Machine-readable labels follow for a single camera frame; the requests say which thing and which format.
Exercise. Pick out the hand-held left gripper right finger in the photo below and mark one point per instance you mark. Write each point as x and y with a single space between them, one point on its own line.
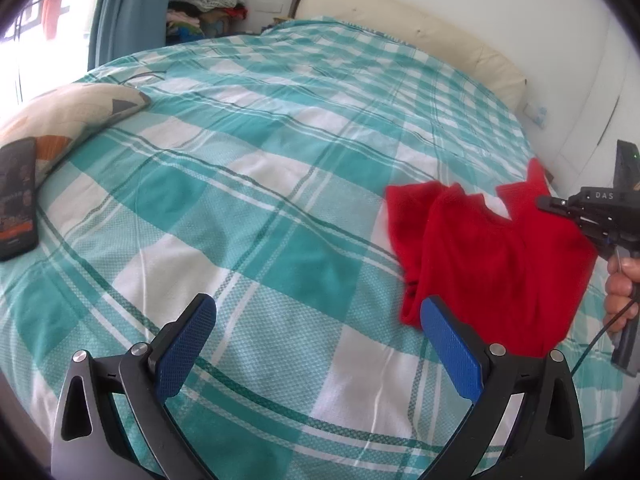
452 350

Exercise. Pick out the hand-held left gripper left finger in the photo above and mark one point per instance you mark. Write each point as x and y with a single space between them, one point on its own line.
185 345

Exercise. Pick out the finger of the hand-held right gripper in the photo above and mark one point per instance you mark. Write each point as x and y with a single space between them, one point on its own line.
555 206

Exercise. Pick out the red sweater with white rabbit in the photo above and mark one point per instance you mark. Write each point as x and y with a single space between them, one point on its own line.
490 270

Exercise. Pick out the person's right hand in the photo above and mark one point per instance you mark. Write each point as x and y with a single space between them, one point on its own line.
620 290

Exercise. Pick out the teal checked bedsheet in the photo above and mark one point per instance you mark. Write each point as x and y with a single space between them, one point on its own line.
225 210

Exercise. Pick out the cream padded headboard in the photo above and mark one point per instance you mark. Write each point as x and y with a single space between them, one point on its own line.
425 30

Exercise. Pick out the black smartphone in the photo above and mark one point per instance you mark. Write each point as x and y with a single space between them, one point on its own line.
17 200

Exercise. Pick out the cream patterned pillow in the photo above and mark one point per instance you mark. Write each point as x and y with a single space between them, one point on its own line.
75 105

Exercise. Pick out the blue curtain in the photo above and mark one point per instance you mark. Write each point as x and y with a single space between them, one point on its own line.
130 15

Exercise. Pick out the orange hanging cloth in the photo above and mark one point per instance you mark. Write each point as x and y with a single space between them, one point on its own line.
52 7

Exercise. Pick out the wall socket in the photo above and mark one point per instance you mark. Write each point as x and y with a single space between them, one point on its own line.
535 114

